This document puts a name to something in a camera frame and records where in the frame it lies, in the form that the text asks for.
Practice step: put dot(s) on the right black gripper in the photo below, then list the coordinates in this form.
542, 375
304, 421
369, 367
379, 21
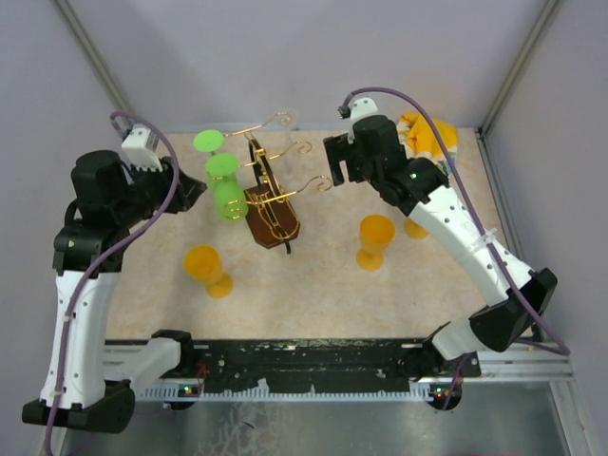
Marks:
338, 149

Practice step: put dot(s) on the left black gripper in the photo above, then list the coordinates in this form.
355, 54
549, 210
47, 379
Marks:
189, 191

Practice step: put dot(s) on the green wine glass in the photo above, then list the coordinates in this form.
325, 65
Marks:
221, 172
209, 142

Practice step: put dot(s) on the green wine glass front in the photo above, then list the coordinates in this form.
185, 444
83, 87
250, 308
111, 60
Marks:
209, 142

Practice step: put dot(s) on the orange wine glass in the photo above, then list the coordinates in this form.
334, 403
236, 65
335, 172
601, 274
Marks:
414, 230
376, 232
203, 263

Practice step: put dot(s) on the clear wine glass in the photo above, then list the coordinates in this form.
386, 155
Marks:
286, 119

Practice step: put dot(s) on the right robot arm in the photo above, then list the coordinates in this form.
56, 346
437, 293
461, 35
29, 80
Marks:
511, 289

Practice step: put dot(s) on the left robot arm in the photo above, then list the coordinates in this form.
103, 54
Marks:
79, 393

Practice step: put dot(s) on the yellow patterned cloth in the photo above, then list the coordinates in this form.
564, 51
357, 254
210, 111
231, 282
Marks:
419, 140

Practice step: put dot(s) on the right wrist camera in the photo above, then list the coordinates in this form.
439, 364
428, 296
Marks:
355, 111

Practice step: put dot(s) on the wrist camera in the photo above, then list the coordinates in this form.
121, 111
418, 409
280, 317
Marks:
355, 111
139, 146

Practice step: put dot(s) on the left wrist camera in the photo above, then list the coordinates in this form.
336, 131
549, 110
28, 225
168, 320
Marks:
139, 146

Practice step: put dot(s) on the gold wire wine glass rack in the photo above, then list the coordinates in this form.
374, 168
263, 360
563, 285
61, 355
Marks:
271, 216

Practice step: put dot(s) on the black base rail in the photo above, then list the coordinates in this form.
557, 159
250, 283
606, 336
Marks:
312, 370

